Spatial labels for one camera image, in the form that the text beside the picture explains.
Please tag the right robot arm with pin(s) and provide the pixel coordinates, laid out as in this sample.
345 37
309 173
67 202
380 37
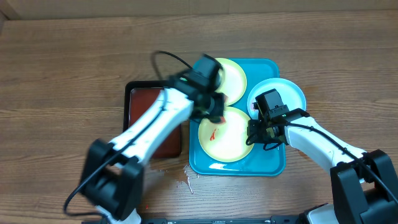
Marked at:
364 184

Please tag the light blue plate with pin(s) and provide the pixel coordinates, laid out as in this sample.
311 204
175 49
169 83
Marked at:
291 94

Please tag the black tray with red water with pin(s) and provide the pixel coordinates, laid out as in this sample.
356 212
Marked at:
139 97

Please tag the green and orange sponge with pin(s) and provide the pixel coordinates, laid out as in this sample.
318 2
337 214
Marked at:
218 120

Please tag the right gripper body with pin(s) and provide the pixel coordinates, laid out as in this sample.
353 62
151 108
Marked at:
260 131

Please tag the teal plastic tray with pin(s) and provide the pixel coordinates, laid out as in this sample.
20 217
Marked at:
258 162

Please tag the yellow-green plate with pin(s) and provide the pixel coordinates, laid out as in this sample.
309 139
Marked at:
233 81
226 142

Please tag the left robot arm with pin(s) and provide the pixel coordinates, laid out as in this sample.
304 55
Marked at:
112 177

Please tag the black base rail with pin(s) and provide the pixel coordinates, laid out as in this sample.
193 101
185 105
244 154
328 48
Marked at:
276 219

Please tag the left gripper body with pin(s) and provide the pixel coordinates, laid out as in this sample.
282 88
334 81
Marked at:
212 106

